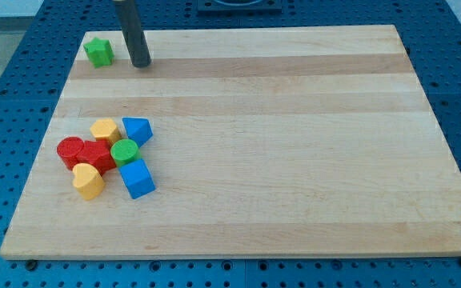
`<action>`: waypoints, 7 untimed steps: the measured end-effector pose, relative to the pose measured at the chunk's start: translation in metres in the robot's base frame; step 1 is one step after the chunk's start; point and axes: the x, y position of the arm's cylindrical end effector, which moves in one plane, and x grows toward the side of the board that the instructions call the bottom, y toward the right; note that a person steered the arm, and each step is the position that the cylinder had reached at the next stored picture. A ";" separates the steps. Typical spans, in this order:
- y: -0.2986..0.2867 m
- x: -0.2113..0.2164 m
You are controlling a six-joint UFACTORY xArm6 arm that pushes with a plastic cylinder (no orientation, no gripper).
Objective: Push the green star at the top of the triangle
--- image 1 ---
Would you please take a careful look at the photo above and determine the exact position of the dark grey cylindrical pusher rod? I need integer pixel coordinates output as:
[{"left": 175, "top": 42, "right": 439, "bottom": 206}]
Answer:
[{"left": 113, "top": 0, "right": 151, "bottom": 68}]

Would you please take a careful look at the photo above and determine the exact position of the green star block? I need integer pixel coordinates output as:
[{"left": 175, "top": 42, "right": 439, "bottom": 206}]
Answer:
[{"left": 83, "top": 38, "right": 114, "bottom": 68}]

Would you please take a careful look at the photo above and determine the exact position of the blue triangle block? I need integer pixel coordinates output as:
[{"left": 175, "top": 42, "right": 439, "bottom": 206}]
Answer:
[{"left": 122, "top": 117, "right": 154, "bottom": 147}]

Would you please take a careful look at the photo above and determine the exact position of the red star block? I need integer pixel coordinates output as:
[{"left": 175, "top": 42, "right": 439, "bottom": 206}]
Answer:
[{"left": 76, "top": 140, "right": 116, "bottom": 175}]

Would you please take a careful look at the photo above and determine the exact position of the yellow hexagon block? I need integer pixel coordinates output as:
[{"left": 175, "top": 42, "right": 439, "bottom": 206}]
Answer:
[{"left": 90, "top": 118, "right": 122, "bottom": 146}]

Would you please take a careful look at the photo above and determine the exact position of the green cylinder block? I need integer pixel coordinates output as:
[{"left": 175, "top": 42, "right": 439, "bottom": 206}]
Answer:
[{"left": 110, "top": 139, "right": 141, "bottom": 167}]

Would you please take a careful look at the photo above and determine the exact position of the red cylinder block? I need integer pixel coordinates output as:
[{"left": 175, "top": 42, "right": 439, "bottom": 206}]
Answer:
[{"left": 56, "top": 137, "right": 84, "bottom": 170}]

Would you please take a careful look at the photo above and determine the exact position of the blue cube block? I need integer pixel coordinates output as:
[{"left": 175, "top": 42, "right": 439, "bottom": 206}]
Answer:
[{"left": 118, "top": 159, "right": 156, "bottom": 199}]

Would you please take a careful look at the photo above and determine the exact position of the yellow heart block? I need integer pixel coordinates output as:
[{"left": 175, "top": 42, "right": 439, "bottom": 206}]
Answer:
[{"left": 72, "top": 163, "right": 106, "bottom": 201}]

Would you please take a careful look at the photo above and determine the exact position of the light wooden board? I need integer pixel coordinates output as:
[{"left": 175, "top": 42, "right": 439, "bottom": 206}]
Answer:
[{"left": 0, "top": 25, "right": 461, "bottom": 260}]

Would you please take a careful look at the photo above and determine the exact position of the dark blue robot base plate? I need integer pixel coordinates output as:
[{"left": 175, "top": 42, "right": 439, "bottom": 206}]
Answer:
[{"left": 195, "top": 0, "right": 283, "bottom": 14}]

